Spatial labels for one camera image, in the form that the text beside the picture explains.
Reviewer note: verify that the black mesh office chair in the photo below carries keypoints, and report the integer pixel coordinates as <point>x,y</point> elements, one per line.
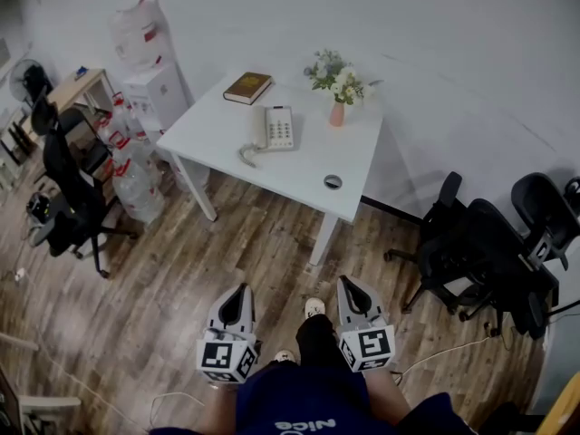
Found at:
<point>68,179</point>

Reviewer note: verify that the clear water jug red label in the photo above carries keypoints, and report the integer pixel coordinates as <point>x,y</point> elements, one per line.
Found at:
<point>129,150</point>
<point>136,193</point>
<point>115,116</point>

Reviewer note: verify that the person's navy shirt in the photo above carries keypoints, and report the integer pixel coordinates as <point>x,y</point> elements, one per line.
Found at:
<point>308,406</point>

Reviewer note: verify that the beige desk telephone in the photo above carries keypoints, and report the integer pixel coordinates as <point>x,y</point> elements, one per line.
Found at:
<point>276,129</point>

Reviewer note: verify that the person's black trouser leg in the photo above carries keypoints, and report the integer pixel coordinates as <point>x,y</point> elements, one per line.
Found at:
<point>319,342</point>

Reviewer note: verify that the black standing fan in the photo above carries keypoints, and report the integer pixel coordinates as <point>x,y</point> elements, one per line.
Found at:
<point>29,80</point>

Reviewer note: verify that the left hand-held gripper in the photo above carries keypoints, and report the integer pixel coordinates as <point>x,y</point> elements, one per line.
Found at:
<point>226,356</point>

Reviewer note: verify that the white water dispenser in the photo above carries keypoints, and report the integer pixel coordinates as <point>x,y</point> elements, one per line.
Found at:
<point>156,95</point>

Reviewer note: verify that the light wooden side desk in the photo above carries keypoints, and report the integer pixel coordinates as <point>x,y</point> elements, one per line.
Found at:
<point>74,86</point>

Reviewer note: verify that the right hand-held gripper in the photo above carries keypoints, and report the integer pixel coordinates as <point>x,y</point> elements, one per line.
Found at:
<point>368,342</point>

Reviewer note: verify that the grey floor device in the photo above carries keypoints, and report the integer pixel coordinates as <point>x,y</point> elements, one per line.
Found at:
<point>40,207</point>

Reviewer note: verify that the yellow board edge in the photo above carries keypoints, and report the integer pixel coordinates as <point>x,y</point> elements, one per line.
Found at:
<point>564,408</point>

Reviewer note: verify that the person's white shoe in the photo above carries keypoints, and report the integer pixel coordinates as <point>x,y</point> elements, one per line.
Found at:
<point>315,308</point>
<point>284,356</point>

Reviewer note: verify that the pink vase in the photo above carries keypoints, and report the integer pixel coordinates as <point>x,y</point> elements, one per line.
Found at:
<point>336,115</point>

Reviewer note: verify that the person's left forearm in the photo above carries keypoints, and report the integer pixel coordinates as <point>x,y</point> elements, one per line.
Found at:
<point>224,406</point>

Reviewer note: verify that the large water bottle on dispenser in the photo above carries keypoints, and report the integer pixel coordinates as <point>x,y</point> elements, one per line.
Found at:
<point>138,32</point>

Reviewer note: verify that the small blue object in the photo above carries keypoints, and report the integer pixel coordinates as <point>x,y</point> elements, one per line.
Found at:
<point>81,71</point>

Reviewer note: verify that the person's right forearm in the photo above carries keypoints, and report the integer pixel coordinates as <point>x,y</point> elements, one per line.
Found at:
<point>389,397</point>

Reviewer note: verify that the white flower bouquet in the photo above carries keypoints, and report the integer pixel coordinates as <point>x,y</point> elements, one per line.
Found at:
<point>337,76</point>

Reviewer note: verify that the white desk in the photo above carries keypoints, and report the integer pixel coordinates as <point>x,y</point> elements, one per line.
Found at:
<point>213,129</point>

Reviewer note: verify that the brown hardcover book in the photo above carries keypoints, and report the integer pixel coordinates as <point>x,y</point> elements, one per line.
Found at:
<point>247,87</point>

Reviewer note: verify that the white frame furniture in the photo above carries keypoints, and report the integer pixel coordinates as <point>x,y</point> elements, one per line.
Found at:
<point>41,403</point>

